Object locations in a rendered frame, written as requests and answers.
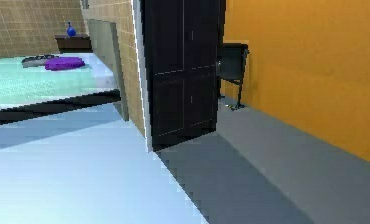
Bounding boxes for black panelled room door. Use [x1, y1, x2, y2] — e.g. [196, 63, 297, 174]
[140, 0, 227, 152]

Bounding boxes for purple pillow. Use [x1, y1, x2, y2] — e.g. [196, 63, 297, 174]
[44, 56, 86, 72]

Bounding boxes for dark brown nightstand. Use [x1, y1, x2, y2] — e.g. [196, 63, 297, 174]
[54, 33, 93, 54]

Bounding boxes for bed with turquoise cover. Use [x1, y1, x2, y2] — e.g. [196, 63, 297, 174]
[0, 19, 130, 127]

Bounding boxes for blue vase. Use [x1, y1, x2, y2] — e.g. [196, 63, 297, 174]
[66, 21, 77, 38]

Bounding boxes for grey pillow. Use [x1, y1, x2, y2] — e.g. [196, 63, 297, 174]
[21, 54, 57, 68]

